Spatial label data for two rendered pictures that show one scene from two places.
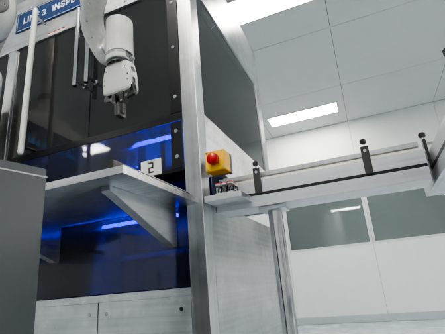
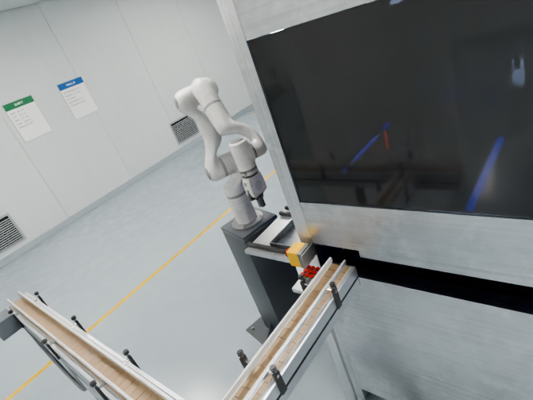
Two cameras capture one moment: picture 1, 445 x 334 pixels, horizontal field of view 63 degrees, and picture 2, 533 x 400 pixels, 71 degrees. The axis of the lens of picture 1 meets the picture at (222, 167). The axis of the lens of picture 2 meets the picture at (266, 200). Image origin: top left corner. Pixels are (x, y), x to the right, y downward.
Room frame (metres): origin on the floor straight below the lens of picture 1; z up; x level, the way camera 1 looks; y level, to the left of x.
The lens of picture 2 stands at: (1.67, -1.11, 1.87)
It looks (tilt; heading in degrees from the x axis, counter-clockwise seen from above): 26 degrees down; 116
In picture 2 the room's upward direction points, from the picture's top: 21 degrees counter-clockwise
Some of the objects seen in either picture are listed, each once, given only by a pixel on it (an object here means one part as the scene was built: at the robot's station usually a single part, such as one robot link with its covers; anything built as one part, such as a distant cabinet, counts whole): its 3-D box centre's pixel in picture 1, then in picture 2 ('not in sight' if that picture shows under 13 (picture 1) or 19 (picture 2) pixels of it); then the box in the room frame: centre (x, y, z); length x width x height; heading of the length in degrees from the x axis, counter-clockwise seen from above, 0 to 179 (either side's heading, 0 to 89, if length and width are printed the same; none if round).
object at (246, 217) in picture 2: not in sight; (242, 207); (0.69, 0.54, 0.95); 0.19 x 0.19 x 0.18
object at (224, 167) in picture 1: (218, 163); (300, 254); (1.16, 0.01, 0.99); 0.08 x 0.07 x 0.07; 159
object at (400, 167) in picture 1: (312, 178); (294, 332); (1.19, -0.31, 0.92); 0.69 x 0.15 x 0.16; 69
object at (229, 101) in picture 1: (234, 96); (400, 117); (1.62, -0.09, 1.50); 0.85 x 0.01 x 0.59; 159
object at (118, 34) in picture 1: (118, 39); (243, 153); (0.94, 0.29, 1.36); 0.09 x 0.08 x 0.13; 45
